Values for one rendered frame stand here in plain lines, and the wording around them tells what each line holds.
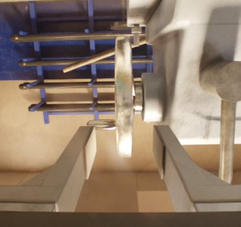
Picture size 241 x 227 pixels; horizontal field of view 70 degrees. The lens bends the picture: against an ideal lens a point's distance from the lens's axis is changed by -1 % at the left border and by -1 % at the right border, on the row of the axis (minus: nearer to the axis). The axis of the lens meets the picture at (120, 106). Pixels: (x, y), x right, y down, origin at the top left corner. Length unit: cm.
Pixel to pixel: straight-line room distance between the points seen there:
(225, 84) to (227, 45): 5
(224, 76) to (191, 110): 8
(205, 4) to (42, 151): 411
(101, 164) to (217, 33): 387
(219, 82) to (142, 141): 355
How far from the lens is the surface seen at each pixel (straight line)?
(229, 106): 23
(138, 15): 38
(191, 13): 22
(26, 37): 324
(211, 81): 22
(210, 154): 426
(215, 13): 23
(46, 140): 405
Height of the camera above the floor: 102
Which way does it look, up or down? 15 degrees up
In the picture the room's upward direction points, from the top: 179 degrees clockwise
